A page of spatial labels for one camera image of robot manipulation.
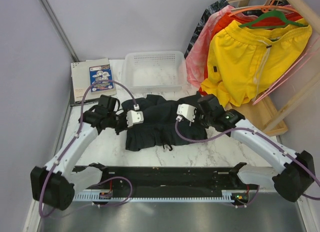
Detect dark navy shorts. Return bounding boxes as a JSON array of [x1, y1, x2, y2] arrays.
[[125, 92, 201, 152]]

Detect pink wire hanger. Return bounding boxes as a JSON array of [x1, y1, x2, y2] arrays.
[[252, 36, 320, 105]]

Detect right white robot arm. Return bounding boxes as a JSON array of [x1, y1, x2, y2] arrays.
[[187, 95, 320, 202]]

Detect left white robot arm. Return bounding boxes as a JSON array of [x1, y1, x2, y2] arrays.
[[30, 95, 126, 211]]

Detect pink patterned shorts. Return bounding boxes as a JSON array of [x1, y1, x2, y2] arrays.
[[185, 5, 234, 88]]

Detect yellow shorts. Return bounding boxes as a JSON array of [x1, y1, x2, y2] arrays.
[[200, 19, 312, 107]]

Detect red orange shorts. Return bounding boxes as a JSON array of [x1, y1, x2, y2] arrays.
[[198, 12, 304, 97]]

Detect orange plastic hanger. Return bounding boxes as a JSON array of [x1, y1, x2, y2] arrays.
[[232, 0, 297, 15]]

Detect green plastic hanger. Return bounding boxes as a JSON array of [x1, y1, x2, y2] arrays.
[[239, 10, 307, 29]]

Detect wooden clothes rack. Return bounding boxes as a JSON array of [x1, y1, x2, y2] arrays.
[[233, 0, 320, 137]]

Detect blue cover book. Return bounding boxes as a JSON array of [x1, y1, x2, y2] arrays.
[[89, 64, 117, 95]]

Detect white plastic basket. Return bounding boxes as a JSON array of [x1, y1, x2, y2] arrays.
[[121, 51, 187, 93]]

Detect white booklet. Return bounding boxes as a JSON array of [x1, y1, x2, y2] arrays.
[[70, 58, 110, 104]]

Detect black patterned garment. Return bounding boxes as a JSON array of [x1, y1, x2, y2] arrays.
[[184, 0, 229, 59]]

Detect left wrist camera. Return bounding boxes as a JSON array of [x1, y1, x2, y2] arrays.
[[126, 110, 144, 128]]

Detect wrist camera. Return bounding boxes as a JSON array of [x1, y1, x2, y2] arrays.
[[176, 104, 197, 123], [126, 110, 144, 128]]

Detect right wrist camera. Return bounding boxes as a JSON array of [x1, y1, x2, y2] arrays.
[[176, 104, 197, 123]]

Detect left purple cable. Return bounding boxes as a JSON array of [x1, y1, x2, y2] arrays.
[[38, 79, 141, 219]]

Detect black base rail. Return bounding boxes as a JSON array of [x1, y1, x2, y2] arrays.
[[90, 167, 257, 201]]

